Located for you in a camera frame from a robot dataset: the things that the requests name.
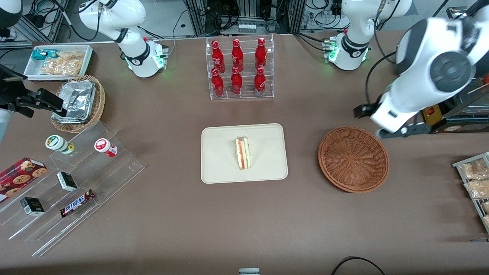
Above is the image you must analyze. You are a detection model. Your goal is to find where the jar with green white lid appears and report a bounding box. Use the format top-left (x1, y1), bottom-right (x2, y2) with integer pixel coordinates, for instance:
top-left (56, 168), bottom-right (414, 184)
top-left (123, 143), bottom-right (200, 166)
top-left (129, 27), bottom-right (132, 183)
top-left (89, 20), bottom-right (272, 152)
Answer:
top-left (45, 134), bottom-right (75, 155)

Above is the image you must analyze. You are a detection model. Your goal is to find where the snickers chocolate bar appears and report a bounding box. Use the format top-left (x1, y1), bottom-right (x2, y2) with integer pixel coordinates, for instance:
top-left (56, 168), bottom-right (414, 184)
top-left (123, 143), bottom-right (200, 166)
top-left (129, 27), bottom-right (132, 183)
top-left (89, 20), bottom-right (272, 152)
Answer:
top-left (60, 189), bottom-right (96, 218)

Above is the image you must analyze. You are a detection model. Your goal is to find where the black base power cable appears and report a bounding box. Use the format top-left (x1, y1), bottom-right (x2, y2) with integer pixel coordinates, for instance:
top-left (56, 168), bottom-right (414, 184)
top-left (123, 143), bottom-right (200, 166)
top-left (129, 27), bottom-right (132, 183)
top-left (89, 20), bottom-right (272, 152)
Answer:
top-left (167, 11), bottom-right (189, 56)
top-left (292, 32), bottom-right (330, 51)

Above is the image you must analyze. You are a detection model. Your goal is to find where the wicker basket with foil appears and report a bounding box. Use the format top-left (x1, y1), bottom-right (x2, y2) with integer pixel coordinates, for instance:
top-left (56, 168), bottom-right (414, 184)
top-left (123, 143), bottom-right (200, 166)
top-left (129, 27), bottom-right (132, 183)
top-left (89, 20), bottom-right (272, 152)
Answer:
top-left (50, 74), bottom-right (106, 134)

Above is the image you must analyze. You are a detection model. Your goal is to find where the black control box yellow panel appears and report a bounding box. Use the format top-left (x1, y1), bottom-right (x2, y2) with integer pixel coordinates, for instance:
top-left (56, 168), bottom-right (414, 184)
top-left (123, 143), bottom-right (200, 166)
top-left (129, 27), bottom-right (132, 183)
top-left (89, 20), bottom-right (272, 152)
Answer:
top-left (421, 101), bottom-right (455, 134)

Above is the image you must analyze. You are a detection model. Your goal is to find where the white snack tray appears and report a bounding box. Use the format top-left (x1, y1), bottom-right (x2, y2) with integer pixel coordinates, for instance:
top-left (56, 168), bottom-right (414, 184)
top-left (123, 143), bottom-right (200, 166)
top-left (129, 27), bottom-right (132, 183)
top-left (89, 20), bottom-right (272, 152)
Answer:
top-left (23, 44), bottom-right (94, 81)

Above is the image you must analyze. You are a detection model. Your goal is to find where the clear bag of crackers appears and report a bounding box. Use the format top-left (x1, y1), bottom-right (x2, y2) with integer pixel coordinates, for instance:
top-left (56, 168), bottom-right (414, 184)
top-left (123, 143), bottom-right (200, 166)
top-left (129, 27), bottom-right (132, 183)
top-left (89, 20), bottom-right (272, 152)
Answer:
top-left (57, 51), bottom-right (85, 64)
top-left (40, 58), bottom-right (83, 76)

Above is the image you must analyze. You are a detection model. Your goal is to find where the empty brown wicker basket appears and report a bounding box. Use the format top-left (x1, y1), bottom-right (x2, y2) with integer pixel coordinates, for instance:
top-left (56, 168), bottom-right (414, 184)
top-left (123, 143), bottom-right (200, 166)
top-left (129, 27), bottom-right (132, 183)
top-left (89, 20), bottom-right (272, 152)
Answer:
top-left (318, 126), bottom-right (390, 193)

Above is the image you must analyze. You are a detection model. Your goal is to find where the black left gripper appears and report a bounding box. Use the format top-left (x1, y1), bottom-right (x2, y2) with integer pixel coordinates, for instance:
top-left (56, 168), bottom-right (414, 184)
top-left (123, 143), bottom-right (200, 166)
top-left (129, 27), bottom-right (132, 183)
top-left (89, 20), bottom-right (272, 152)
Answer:
top-left (353, 102), bottom-right (433, 139)

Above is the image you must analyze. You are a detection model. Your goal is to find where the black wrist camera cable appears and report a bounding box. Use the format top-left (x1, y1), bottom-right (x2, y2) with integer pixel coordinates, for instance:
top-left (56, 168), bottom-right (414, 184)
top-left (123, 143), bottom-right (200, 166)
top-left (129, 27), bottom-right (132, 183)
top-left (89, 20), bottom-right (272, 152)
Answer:
top-left (364, 51), bottom-right (398, 109)

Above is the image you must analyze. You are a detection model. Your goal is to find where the triangle sandwich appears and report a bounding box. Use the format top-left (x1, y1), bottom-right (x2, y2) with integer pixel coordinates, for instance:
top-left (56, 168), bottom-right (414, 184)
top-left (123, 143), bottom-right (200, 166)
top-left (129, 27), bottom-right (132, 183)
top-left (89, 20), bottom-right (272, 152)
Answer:
top-left (235, 137), bottom-right (253, 171)

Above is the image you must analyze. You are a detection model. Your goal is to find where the teal snack packet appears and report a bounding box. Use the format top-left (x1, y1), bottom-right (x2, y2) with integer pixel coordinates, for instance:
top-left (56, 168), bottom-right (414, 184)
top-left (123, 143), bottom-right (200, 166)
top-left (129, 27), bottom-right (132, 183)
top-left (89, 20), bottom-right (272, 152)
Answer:
top-left (32, 49), bottom-right (58, 61)

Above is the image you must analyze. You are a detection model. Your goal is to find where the small black carton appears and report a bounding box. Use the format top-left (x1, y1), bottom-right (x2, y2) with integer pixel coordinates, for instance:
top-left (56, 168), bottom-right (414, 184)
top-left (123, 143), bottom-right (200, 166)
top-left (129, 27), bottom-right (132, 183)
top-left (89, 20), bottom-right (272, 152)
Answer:
top-left (56, 171), bottom-right (78, 192)
top-left (20, 197), bottom-right (45, 217)

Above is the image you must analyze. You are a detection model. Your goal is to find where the jar with red lid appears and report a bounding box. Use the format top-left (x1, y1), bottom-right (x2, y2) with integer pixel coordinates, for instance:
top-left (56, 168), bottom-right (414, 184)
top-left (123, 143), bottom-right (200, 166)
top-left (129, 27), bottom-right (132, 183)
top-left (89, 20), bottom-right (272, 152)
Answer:
top-left (94, 138), bottom-right (118, 158)

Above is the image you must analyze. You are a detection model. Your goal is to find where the clear acrylic stepped shelf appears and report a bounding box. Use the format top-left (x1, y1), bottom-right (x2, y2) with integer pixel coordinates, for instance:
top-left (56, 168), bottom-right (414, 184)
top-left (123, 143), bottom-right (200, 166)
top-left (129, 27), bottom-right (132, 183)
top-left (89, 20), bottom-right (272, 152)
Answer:
top-left (0, 121), bottom-right (145, 257)

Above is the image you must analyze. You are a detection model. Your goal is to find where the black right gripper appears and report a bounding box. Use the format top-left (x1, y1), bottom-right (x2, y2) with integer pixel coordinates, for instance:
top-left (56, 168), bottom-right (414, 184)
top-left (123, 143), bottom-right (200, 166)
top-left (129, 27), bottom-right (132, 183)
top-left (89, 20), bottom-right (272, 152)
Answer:
top-left (0, 64), bottom-right (68, 118)

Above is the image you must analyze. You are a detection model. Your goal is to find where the red cookie box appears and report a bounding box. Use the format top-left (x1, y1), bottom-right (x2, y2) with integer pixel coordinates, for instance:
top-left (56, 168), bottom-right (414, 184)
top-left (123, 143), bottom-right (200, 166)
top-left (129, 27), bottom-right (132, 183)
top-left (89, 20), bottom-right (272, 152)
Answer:
top-left (0, 157), bottom-right (48, 204)

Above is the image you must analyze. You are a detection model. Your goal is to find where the clear bag of pastry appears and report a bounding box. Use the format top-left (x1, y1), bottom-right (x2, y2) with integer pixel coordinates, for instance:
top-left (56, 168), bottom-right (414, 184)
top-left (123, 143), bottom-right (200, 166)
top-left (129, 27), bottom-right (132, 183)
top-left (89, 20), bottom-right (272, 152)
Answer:
top-left (463, 180), bottom-right (489, 199)
top-left (479, 200), bottom-right (489, 230)
top-left (458, 158), bottom-right (489, 181)

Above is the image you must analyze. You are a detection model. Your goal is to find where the red cola bottle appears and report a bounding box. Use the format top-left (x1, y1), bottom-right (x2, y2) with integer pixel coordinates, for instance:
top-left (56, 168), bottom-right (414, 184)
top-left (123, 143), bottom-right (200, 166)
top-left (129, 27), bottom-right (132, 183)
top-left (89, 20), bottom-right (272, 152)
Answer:
top-left (231, 38), bottom-right (245, 73)
top-left (211, 40), bottom-right (226, 73)
top-left (254, 37), bottom-right (267, 70)
top-left (230, 66), bottom-right (244, 95)
top-left (210, 68), bottom-right (225, 98)
top-left (254, 67), bottom-right (267, 96)

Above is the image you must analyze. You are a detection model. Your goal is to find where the aluminium foil container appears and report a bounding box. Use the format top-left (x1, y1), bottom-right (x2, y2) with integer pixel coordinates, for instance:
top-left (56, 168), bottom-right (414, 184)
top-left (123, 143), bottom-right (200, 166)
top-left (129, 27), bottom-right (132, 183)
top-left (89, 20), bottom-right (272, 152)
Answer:
top-left (52, 79), bottom-right (96, 124)

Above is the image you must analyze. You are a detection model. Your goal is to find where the grey snack display tray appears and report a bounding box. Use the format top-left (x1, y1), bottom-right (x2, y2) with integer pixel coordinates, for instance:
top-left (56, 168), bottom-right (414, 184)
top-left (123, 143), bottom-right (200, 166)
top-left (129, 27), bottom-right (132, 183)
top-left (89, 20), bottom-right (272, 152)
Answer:
top-left (452, 152), bottom-right (489, 234)

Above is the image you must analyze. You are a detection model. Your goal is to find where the metal frame machine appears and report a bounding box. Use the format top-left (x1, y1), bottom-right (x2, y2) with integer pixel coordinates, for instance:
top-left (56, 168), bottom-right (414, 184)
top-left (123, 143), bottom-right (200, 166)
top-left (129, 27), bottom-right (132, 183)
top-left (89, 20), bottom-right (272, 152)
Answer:
top-left (445, 74), bottom-right (489, 133)

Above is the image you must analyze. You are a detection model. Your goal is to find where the black cable loop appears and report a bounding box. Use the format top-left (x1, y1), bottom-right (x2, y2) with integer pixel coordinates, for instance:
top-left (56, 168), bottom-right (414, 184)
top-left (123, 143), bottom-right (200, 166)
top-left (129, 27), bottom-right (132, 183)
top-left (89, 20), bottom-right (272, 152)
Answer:
top-left (330, 256), bottom-right (386, 275)

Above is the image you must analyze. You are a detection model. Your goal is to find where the aluminium frame with cables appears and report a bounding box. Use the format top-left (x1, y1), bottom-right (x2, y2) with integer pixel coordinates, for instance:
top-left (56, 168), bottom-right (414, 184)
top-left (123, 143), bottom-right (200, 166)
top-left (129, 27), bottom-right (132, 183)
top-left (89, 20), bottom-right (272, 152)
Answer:
top-left (13, 0), bottom-right (73, 43)

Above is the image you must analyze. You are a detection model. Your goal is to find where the beige plastic tray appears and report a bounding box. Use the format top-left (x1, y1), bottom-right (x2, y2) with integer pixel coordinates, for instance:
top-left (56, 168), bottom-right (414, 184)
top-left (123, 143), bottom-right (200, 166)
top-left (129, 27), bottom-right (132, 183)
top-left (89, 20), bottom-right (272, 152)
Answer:
top-left (201, 123), bottom-right (288, 184)

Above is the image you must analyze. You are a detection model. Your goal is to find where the clear acrylic bottle rack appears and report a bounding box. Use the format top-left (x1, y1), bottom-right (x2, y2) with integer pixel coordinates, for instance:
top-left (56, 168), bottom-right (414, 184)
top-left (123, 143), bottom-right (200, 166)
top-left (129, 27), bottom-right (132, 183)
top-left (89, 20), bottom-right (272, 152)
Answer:
top-left (206, 34), bottom-right (275, 100)

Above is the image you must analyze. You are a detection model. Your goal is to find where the aluminium equipment rack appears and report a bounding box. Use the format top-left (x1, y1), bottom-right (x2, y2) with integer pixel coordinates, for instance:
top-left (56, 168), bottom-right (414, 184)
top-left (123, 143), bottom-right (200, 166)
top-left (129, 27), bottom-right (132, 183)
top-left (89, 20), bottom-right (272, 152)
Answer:
top-left (183, 0), bottom-right (308, 37)

